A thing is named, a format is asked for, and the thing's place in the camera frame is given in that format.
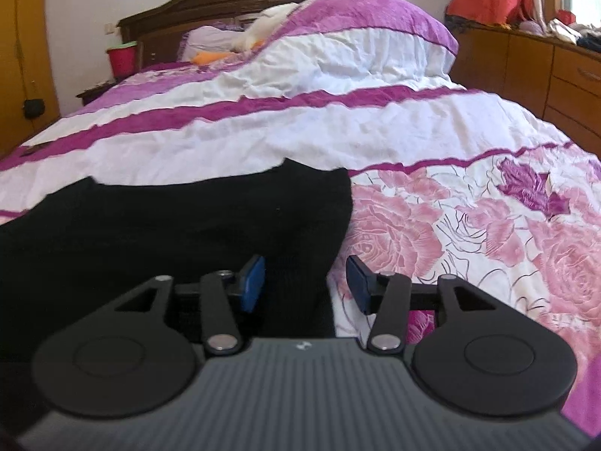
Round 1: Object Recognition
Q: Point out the wooden dresser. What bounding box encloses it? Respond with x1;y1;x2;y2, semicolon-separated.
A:
451;21;601;160

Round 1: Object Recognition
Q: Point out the pile of clothes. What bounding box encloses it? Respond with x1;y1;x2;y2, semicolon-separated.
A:
516;8;601;52

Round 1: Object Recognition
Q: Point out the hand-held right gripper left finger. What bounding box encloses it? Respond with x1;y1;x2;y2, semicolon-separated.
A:
101;254;266;356

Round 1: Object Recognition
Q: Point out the black knit garment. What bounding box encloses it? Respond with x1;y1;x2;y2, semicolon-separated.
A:
0;157;354;435

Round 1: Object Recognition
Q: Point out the red plastic bucket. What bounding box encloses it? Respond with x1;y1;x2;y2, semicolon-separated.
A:
106;41;138;80

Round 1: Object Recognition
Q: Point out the white plush toy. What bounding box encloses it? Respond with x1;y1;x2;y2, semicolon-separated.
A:
230;2;301;52

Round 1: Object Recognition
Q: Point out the yellow wooden wardrobe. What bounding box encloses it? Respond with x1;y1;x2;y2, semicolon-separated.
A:
0;0;62;158

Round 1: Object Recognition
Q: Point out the dark wooden headboard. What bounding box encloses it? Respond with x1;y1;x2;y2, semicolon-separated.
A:
116;0;400;69

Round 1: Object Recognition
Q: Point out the pink floral striped quilt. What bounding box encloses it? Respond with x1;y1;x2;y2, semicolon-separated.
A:
0;0;601;439

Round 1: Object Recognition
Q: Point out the dark wooden nightstand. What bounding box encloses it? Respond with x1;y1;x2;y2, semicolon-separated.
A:
76;80;118;106

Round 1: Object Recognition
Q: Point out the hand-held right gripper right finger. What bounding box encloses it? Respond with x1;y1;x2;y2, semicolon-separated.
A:
346;254;510;356

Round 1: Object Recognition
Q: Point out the light purple pillow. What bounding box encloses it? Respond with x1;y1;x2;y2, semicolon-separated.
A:
177;26;246;63

